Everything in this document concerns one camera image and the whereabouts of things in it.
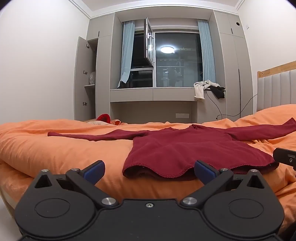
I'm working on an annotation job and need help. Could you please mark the white garment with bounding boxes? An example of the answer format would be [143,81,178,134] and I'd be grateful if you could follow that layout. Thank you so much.
[194,79,219,101]

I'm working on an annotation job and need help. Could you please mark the grey wardrobe with shelves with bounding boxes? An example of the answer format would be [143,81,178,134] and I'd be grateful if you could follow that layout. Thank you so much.
[84,13,116,121]

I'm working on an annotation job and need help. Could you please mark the grey window sill cabinet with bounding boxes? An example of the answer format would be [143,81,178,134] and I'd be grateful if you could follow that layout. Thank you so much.
[110,88,208,123]

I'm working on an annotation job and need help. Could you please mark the red fluffy item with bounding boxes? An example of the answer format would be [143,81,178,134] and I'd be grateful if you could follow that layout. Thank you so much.
[96,113,111,123]

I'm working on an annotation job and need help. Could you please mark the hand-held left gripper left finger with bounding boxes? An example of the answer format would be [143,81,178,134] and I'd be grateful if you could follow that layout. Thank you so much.
[34,160,117,208]

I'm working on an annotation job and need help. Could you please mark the maroon long-sleeve sweater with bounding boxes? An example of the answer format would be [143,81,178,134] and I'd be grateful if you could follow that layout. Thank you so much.
[47,118,296,181]

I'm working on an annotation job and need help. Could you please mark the grey padded wooden headboard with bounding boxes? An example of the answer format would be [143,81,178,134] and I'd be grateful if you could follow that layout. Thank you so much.
[256,61,296,113]

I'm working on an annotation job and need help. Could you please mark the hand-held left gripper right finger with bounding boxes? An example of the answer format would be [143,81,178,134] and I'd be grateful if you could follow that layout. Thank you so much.
[180,160,264,208]

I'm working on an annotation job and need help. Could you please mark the orange blanket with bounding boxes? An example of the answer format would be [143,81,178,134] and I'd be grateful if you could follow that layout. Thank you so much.
[0,104,296,234]

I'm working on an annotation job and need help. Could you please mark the black cable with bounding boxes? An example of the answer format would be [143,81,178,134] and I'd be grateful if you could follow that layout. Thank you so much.
[206,87,258,121]

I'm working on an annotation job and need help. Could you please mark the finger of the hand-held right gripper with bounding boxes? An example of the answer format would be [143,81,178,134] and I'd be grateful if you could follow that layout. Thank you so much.
[273,148,296,171]

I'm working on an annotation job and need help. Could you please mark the open grey wardrobe door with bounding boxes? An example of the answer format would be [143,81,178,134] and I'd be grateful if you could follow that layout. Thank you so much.
[74,36,99,121]

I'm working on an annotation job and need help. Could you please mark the light blue curtain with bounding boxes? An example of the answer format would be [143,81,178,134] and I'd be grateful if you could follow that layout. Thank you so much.
[197,20,216,84]
[117,21,136,88]

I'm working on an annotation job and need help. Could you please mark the large glass window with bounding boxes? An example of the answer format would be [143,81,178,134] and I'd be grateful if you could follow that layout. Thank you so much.
[129,17,204,88]

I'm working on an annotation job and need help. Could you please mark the open window sash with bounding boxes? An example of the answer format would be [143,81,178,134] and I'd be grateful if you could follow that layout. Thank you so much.
[143,17,155,67]

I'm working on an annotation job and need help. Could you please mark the tall grey closed wardrobe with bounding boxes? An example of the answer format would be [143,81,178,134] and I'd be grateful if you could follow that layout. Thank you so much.
[214,10,253,118]

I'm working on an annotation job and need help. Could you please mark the black garment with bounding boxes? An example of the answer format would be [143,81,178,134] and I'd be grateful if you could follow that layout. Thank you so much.
[209,85,226,100]

